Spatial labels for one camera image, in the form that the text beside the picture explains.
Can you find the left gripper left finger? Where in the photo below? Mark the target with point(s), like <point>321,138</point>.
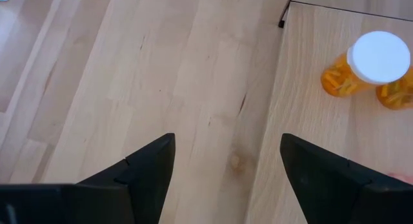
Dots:
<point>145,179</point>

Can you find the orange pill bottle white cap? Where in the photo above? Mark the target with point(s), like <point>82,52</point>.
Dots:
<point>379,56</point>
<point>397,95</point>

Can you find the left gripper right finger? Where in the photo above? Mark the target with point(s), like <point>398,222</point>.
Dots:
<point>332,195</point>

